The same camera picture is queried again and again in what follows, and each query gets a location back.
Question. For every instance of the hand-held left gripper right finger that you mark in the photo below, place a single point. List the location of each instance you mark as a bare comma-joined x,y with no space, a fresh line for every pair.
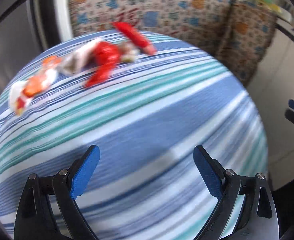
209,172

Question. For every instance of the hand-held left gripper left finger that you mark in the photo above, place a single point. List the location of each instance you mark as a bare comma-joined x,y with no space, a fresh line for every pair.
85,172

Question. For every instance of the white orange wrapper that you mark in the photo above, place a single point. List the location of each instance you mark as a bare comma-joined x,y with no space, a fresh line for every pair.
32,87

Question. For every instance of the small orange wrapper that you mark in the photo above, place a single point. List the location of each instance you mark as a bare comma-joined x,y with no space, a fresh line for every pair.
51,61

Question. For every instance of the brown white wrapper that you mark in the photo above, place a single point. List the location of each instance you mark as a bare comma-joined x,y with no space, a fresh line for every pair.
128,52

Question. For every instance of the long red wrapper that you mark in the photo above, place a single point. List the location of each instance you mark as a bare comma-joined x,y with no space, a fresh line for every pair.
134,36

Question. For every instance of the white kitchen cabinet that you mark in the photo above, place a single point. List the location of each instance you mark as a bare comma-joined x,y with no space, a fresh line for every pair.
274,105

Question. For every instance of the blue striped tablecloth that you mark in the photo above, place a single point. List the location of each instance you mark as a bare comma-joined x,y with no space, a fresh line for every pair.
137,120

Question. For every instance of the dark countertop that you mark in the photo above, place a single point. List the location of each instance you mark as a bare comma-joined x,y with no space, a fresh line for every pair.
291,27

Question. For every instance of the small printed blanket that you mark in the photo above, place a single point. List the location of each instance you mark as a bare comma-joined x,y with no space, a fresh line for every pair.
249,42

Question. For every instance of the grey refrigerator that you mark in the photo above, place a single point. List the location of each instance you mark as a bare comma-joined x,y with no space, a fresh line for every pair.
7,30

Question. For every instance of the large printed blanket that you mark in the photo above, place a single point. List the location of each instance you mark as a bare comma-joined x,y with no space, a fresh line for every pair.
149,7

